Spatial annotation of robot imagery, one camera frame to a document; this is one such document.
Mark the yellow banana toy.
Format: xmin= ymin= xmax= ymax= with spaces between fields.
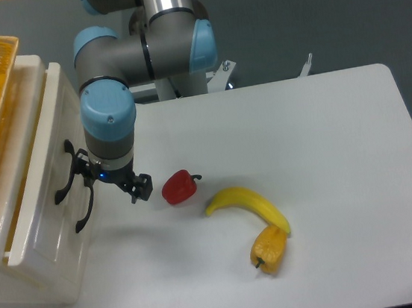
xmin=205 ymin=186 xmax=292 ymax=236

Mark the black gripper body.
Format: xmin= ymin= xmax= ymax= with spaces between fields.
xmin=89 ymin=159 xmax=135 ymax=192

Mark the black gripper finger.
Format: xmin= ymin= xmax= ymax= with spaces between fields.
xmin=73 ymin=148 xmax=95 ymax=187
xmin=119 ymin=174 xmax=153 ymax=204

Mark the white clamp bracket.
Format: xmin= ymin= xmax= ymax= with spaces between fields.
xmin=298 ymin=52 xmax=313 ymax=78

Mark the red bell pepper toy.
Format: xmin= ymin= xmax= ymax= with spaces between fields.
xmin=161 ymin=169 xmax=202 ymax=205

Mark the black drawer handle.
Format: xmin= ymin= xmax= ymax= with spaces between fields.
xmin=54 ymin=139 xmax=76 ymax=205
xmin=75 ymin=183 xmax=95 ymax=233

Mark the orange bell pepper toy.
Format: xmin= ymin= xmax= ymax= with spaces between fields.
xmin=250 ymin=224 xmax=287 ymax=275

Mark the black top drawer handle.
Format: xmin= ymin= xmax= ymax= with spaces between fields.
xmin=54 ymin=139 xmax=76 ymax=205

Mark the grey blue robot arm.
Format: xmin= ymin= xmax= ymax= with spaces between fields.
xmin=73 ymin=0 xmax=217 ymax=202

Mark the black lower drawer handle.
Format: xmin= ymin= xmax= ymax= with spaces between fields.
xmin=75 ymin=183 xmax=95 ymax=233

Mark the white lower drawer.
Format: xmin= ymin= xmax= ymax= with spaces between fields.
xmin=34 ymin=171 xmax=90 ymax=286

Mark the white drawer cabinet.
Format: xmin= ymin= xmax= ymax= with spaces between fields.
xmin=0 ymin=55 xmax=78 ymax=304

